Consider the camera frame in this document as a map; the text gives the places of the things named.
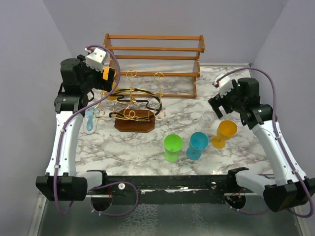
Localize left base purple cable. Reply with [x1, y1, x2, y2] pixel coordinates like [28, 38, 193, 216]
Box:
[90, 181, 139, 217]

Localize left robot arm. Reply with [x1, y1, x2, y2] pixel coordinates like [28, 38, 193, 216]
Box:
[35, 52, 115, 201]

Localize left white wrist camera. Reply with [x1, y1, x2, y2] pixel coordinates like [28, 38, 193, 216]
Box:
[85, 48, 108, 72]

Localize clear glass cup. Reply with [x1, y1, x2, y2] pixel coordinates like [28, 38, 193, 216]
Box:
[199, 111, 215, 129]

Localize blue plastic wine glass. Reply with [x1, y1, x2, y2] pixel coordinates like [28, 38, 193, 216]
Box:
[186, 132, 209, 161]

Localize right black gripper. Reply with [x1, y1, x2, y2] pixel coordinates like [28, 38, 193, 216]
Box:
[208, 81, 245, 118]

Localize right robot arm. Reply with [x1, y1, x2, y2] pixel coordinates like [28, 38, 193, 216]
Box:
[208, 78, 315, 212]

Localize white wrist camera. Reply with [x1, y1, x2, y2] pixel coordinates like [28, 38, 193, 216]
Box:
[213, 73, 233, 98]
[85, 48, 108, 72]

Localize black base frame bar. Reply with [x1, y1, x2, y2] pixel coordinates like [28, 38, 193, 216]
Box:
[87, 175, 250, 205]

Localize gold wire wine glass rack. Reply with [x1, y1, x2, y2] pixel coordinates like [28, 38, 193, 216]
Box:
[92, 69, 166, 133]

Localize orange wine glass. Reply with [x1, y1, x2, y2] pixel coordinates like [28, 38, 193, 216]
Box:
[101, 66, 120, 101]
[211, 120, 238, 149]

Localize blue packaged item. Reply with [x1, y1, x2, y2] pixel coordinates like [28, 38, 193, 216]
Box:
[83, 106, 98, 134]

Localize wooden shelf rack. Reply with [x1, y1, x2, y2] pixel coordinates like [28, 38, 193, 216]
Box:
[103, 34, 205, 98]

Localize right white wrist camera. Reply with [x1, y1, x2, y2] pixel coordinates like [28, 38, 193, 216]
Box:
[213, 73, 233, 98]

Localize green plastic wine glass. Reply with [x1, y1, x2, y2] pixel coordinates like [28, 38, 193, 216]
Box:
[163, 134, 183, 163]

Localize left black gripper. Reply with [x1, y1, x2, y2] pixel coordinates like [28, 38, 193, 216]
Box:
[78, 55, 114, 92]

